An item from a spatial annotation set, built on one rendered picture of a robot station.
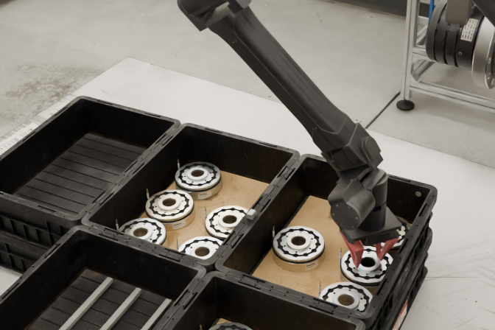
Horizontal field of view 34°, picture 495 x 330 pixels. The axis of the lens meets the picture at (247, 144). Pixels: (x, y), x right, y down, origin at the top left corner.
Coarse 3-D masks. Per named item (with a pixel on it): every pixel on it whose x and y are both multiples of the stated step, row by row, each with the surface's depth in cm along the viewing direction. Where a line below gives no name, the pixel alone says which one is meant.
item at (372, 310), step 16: (304, 160) 170; (320, 160) 170; (288, 176) 166; (272, 192) 161; (432, 192) 159; (416, 224) 151; (240, 240) 150; (224, 256) 146; (400, 256) 144; (224, 272) 143; (240, 272) 143; (272, 288) 139; (288, 288) 139; (384, 288) 138; (320, 304) 135; (336, 304) 135; (368, 304) 135; (368, 320) 133
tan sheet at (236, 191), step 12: (228, 180) 182; (240, 180) 182; (252, 180) 182; (228, 192) 178; (240, 192) 178; (252, 192) 178; (204, 204) 175; (216, 204) 175; (228, 204) 175; (240, 204) 175; (252, 204) 174; (144, 216) 173; (204, 216) 172; (192, 228) 169; (204, 228) 168; (168, 240) 166; (180, 240) 166
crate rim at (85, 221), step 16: (192, 128) 183; (208, 128) 182; (160, 144) 177; (256, 144) 176; (272, 144) 175; (144, 160) 173; (128, 176) 168; (112, 192) 164; (96, 208) 159; (256, 208) 157; (96, 224) 155; (240, 224) 154; (128, 240) 151; (144, 240) 151; (224, 240) 150; (176, 256) 147; (192, 256) 147; (208, 272) 146
